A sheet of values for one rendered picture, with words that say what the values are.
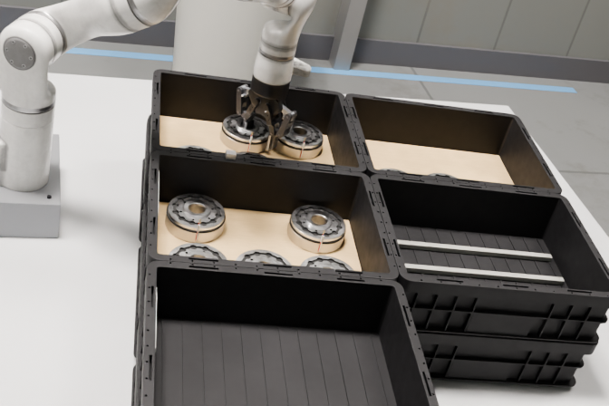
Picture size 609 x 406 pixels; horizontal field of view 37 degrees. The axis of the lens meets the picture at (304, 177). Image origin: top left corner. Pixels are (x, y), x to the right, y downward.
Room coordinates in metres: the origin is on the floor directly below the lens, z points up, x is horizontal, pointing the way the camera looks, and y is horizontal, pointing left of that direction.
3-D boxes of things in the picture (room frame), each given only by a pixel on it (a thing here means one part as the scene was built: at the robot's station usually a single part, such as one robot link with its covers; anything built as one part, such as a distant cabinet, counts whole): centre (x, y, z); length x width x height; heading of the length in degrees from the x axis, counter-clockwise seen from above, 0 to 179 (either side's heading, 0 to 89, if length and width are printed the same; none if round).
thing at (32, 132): (1.37, 0.51, 0.87); 0.09 x 0.09 x 0.17; 22
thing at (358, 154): (1.54, 0.12, 0.92); 0.40 x 0.30 x 0.02; 105
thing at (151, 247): (1.25, 0.04, 0.92); 0.40 x 0.30 x 0.02; 105
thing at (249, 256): (1.18, 0.03, 0.86); 0.10 x 0.10 x 0.01
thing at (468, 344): (1.35, -0.34, 0.76); 0.40 x 0.30 x 0.12; 105
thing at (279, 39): (1.60, 0.10, 1.12); 0.09 x 0.07 x 0.15; 80
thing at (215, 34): (3.31, 0.42, 0.32); 0.52 x 0.52 x 0.63
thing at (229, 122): (1.61, 0.14, 0.86); 0.10 x 0.10 x 0.01
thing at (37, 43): (1.36, 0.50, 1.03); 0.09 x 0.09 x 0.17; 83
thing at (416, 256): (1.35, -0.34, 0.87); 0.40 x 0.30 x 0.11; 105
